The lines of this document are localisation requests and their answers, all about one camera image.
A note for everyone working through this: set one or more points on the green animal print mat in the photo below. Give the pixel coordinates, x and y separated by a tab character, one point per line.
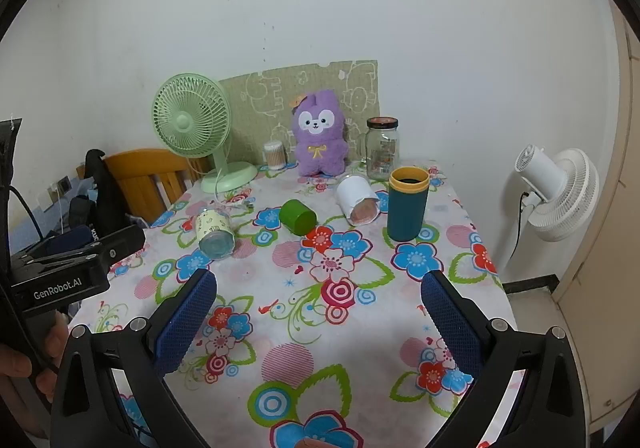
265	93

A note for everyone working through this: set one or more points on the green cylinder lid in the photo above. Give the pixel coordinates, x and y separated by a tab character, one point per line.
296	217

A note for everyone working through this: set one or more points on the person's left hand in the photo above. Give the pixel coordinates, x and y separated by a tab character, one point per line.
52	343

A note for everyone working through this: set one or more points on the white fan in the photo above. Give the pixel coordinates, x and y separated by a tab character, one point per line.
565	198

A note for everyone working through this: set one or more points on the teal cup with yellow rim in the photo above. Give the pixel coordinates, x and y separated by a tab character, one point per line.
406	213

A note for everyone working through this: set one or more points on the purple plush toy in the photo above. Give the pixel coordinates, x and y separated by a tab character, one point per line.
320	151

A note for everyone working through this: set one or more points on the white cup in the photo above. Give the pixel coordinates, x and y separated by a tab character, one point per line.
352	193

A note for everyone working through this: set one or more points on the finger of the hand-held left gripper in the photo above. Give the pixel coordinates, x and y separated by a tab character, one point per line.
117	242

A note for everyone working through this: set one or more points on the dark blue bag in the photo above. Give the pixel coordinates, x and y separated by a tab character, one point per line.
75	215

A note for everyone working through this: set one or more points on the floral tablecloth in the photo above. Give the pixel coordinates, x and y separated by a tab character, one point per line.
280	288

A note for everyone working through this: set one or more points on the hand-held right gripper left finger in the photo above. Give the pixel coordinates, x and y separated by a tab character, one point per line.
186	323

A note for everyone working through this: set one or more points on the green desk fan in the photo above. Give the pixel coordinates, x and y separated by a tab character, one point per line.
182	121

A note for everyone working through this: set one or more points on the wooden chair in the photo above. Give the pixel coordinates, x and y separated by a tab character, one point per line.
145	178

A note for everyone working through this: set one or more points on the cotton swab container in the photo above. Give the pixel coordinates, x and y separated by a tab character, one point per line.
274	157

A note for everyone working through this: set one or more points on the black cloth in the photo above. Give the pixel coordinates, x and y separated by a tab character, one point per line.
107	200

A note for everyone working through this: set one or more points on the glass jar with red lid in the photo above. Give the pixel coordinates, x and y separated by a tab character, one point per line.
382	153

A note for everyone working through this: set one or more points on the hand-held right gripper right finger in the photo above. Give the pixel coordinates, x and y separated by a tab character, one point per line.
450	323

